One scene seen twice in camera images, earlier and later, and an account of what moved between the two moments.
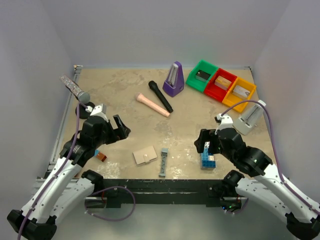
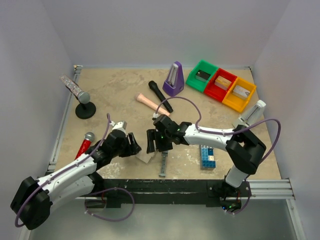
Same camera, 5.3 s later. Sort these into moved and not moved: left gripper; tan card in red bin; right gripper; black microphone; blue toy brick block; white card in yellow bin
Moved: left gripper; right gripper
Not moved: black microphone; white card in yellow bin; tan card in red bin; blue toy brick block
